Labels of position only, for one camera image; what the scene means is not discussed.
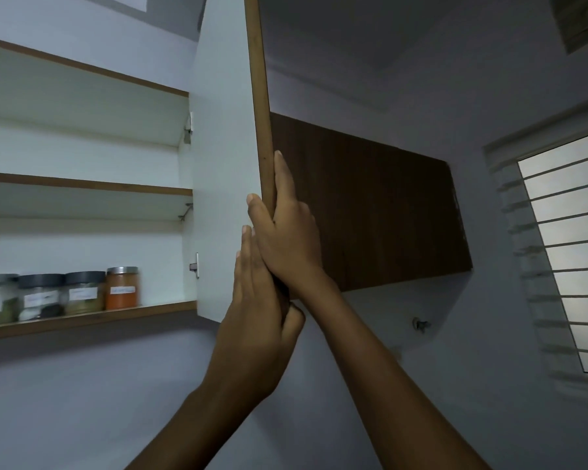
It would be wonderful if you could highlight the person's left hand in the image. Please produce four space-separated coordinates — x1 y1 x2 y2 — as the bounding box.
203 225 306 407

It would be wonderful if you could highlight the person's right hand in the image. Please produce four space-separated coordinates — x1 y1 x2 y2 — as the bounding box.
246 150 339 302

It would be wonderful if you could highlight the orange spice jar silver lid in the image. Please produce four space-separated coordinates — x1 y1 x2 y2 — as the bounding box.
105 266 141 311

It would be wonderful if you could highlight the yellow spice jar grey lid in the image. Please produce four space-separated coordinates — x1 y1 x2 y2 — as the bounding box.
63 271 108 317

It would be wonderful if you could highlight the dark spice jar grey lid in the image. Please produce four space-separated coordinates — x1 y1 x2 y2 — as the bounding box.
17 274 66 322

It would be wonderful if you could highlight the person's right forearm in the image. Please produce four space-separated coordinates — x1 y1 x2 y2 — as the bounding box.
293 283 491 470

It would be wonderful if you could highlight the white cabinet shelf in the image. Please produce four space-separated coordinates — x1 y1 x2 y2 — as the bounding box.
0 172 195 223

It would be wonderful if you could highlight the window with horizontal bars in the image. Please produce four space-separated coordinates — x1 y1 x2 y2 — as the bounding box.
483 100 588 405

